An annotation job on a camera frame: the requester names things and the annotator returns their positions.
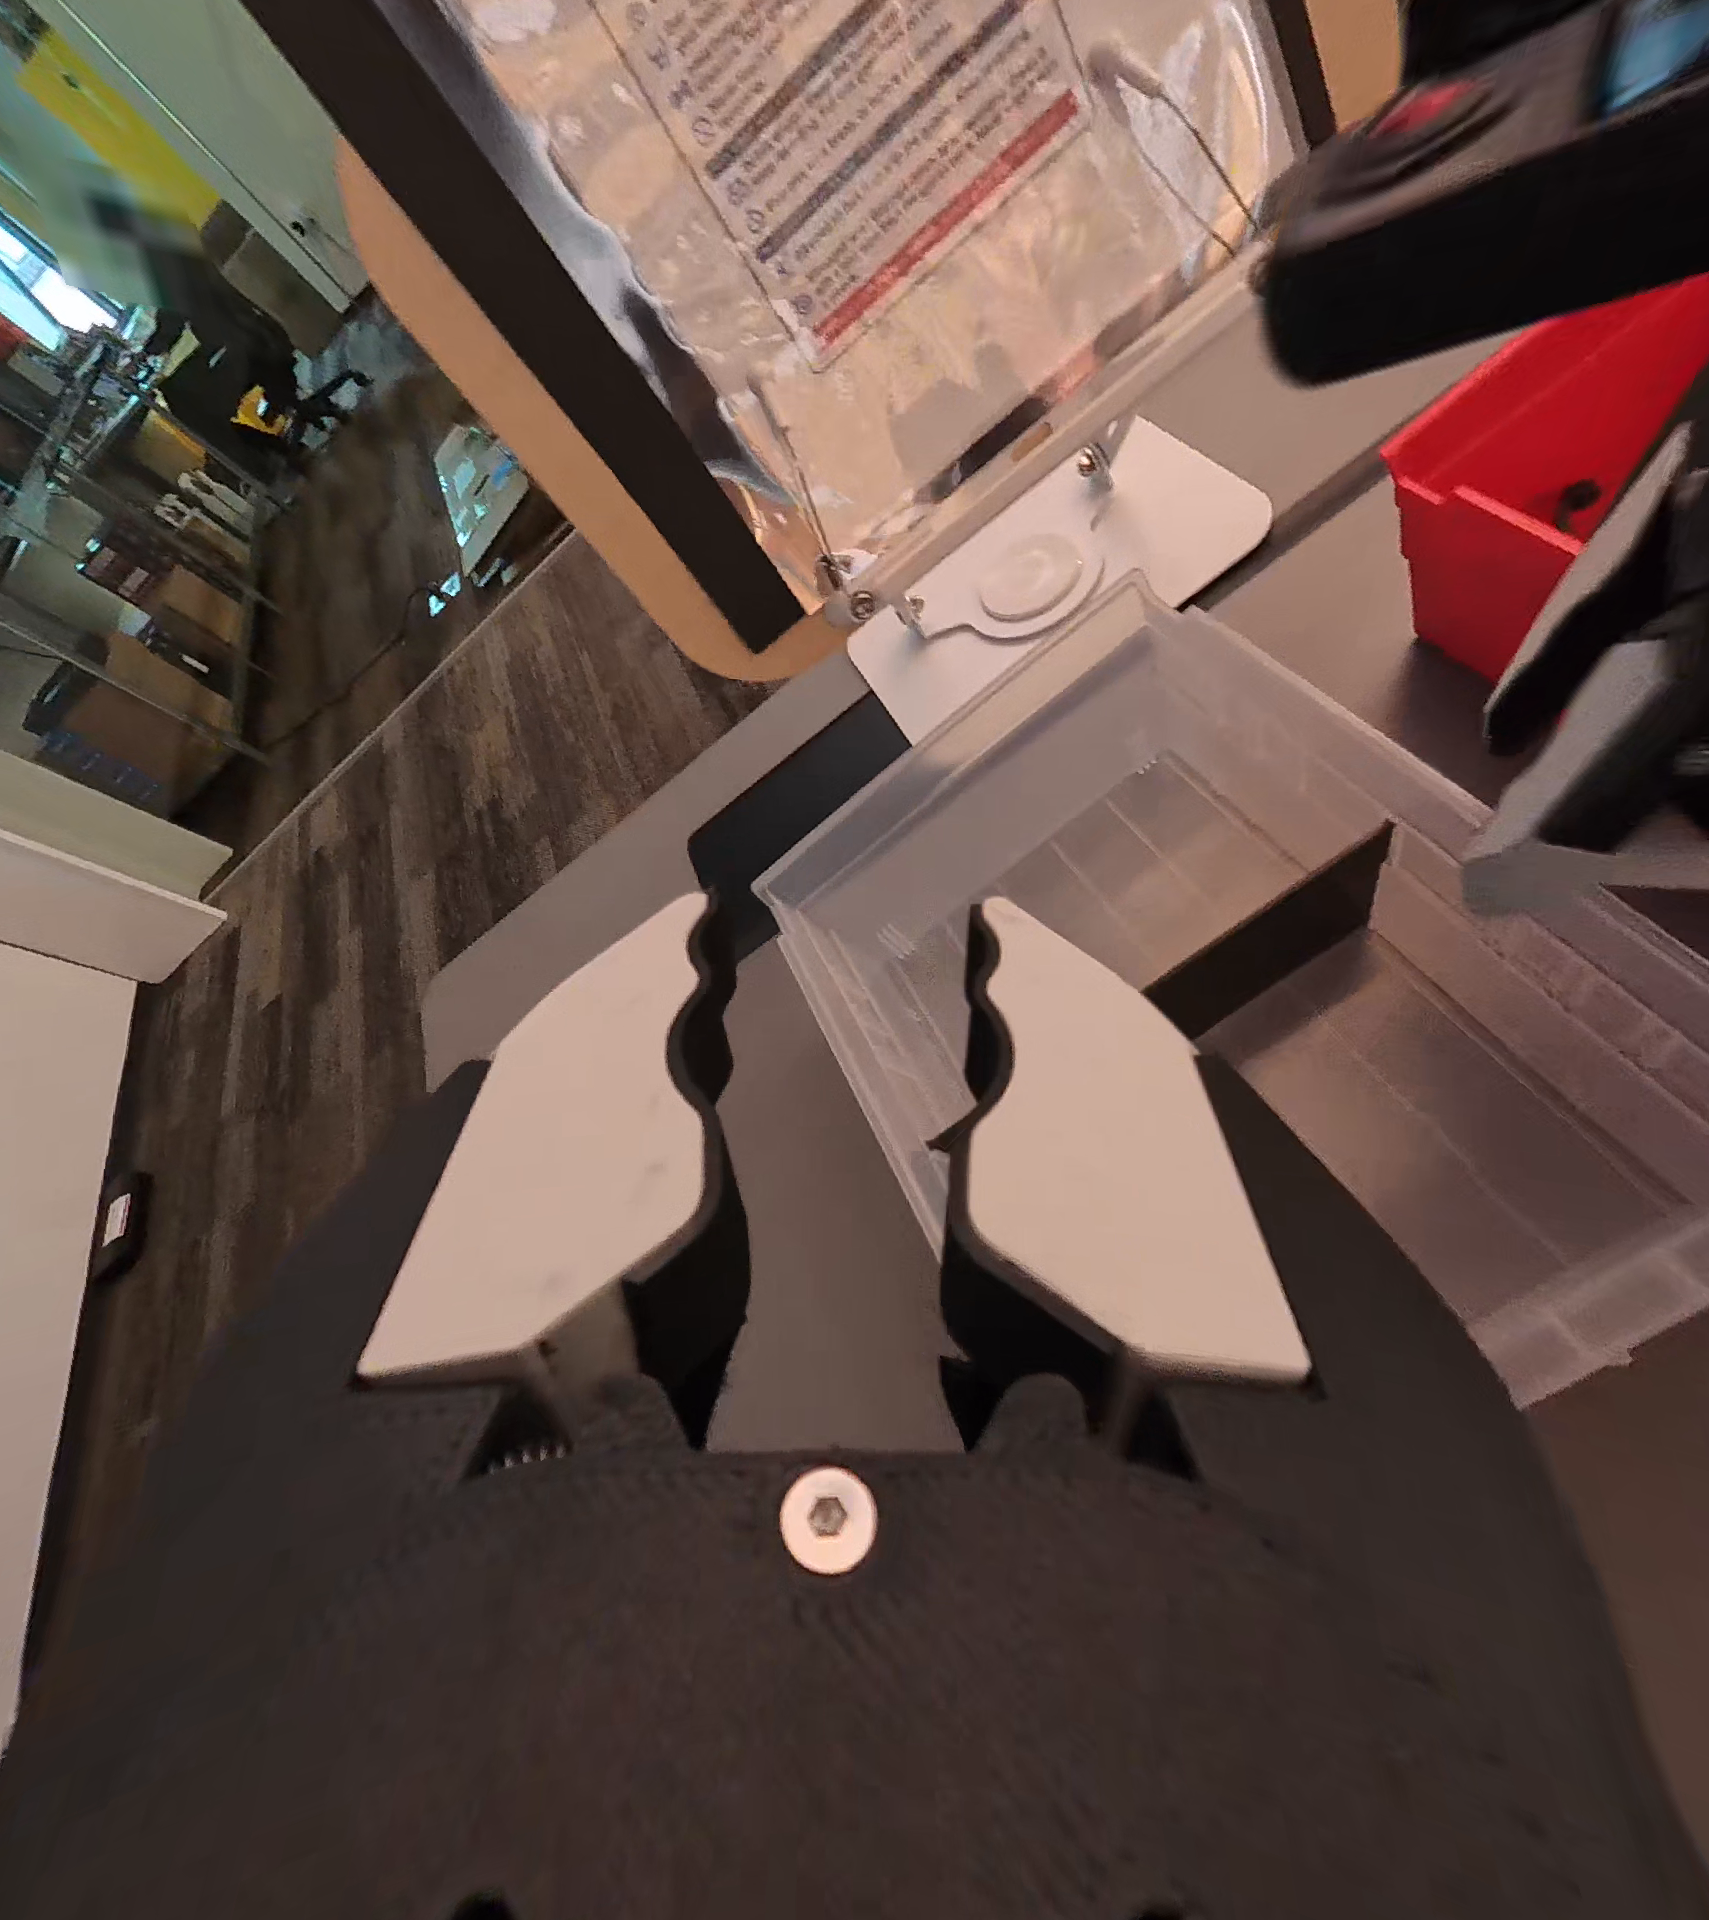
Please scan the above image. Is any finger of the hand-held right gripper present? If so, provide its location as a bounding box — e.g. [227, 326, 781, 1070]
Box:
[1463, 638, 1709, 920]
[1481, 423, 1709, 755]

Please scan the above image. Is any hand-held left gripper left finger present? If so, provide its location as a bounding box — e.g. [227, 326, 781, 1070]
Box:
[356, 890, 755, 1454]

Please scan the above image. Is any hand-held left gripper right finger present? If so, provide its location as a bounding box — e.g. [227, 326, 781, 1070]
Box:
[927, 895, 1314, 1454]

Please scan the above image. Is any red plastic bin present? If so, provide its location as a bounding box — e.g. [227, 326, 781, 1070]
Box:
[1380, 247, 1709, 686]

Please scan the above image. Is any clear plastic bin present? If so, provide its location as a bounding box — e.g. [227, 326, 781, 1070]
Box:
[753, 576, 1709, 1411]

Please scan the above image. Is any black desk mat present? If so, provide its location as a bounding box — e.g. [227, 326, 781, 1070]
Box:
[685, 697, 932, 963]

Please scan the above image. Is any small black labelled device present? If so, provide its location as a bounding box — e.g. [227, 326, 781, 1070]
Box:
[90, 1170, 155, 1284]

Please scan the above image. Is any acrylic sign holder white base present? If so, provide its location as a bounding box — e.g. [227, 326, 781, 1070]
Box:
[374, 0, 1276, 744]

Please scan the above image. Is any metal storage shelf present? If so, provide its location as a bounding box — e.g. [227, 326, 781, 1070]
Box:
[0, 256, 287, 819]

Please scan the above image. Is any wooden-edged black board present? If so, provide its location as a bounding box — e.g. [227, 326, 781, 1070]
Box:
[240, 0, 1337, 691]

